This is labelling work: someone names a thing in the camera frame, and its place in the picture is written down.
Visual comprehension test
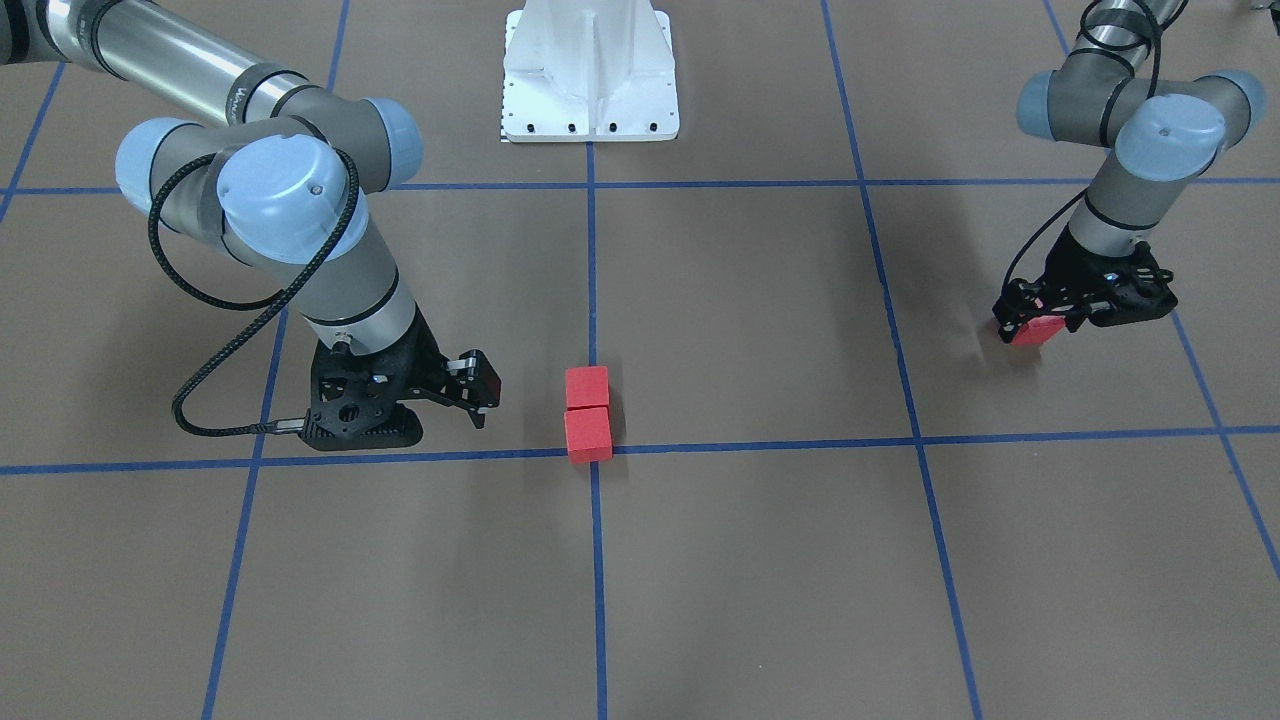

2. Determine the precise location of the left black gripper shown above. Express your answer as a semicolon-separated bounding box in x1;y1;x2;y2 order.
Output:
992;229;1139;343

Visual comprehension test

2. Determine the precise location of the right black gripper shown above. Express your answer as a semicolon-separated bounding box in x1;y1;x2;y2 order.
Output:
311;309;502;429

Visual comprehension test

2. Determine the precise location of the red block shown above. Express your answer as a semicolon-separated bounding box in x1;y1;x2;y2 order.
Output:
563;406;614;464
1009;315;1066;346
564;365;611;411

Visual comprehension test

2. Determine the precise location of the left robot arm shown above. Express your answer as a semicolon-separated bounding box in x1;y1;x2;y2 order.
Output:
992;1;1268;346

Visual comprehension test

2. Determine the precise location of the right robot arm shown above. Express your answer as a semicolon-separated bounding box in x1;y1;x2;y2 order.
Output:
3;1;500;451

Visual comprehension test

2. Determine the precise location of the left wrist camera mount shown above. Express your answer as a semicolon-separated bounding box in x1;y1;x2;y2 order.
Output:
1087;241;1179;327

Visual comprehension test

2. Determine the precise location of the white pedestal column base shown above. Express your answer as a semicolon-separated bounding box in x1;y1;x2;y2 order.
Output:
500;1;681;143

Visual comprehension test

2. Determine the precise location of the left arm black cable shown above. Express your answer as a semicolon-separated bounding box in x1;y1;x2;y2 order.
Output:
1004;0;1190;301

